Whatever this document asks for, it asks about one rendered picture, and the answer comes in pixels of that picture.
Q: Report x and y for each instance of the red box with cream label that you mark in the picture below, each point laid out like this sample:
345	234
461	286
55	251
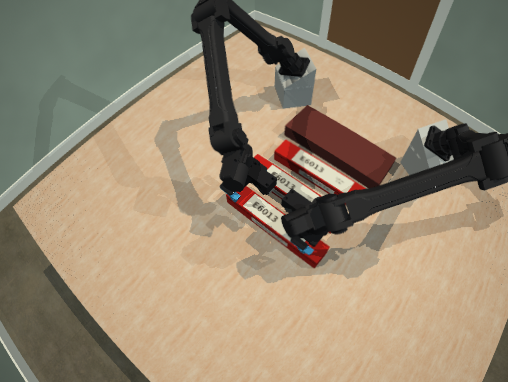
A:
268	218

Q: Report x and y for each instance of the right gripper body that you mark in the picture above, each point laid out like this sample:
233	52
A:
231	192

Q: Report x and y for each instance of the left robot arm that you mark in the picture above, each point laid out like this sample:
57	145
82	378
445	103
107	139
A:
467	166

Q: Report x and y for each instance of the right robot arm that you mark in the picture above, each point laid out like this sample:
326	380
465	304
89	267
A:
225	131

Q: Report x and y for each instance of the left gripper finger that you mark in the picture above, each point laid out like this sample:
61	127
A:
308	250

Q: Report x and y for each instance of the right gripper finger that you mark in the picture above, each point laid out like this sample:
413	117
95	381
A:
235	195

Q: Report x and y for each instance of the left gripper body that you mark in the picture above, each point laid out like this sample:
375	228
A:
313	237

